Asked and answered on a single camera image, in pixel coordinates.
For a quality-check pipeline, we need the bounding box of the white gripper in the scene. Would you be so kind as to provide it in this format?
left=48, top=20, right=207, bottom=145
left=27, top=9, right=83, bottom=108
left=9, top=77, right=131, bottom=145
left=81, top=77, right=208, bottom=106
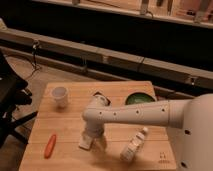
left=82, top=122, right=107, bottom=150

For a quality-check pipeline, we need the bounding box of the white sponge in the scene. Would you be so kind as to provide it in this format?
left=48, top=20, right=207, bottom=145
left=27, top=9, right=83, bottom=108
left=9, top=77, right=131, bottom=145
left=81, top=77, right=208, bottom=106
left=79, top=135, right=93, bottom=150

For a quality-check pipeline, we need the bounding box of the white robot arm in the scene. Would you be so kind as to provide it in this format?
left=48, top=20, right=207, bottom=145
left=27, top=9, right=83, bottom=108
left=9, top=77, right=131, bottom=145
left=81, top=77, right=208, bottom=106
left=82, top=94, right=213, bottom=171

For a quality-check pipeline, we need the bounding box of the green ceramic bowl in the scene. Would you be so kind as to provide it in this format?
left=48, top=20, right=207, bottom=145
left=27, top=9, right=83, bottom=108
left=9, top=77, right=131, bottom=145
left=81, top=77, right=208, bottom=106
left=125, top=92, right=155, bottom=105

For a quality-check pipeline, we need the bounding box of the white plastic bottle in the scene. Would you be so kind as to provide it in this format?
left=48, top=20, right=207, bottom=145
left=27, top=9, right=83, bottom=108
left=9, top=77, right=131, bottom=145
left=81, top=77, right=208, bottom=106
left=120, top=127, right=149, bottom=163

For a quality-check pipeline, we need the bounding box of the orange carrot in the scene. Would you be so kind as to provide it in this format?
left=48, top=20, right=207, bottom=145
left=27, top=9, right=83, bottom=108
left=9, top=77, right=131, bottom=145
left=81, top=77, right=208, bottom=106
left=44, top=134, right=57, bottom=158

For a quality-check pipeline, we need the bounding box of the black rectangular block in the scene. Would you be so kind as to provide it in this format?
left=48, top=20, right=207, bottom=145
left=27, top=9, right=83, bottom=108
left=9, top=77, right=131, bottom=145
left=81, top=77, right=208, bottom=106
left=93, top=92, right=109, bottom=100

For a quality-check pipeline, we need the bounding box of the black office chair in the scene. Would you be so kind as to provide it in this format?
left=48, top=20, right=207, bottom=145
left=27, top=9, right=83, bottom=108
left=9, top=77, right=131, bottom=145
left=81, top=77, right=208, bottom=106
left=0, top=50, right=37, bottom=148

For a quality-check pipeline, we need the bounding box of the black cable on floor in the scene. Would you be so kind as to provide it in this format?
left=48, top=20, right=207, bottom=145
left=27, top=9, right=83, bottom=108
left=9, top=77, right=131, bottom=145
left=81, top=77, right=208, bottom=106
left=24, top=39, right=43, bottom=81

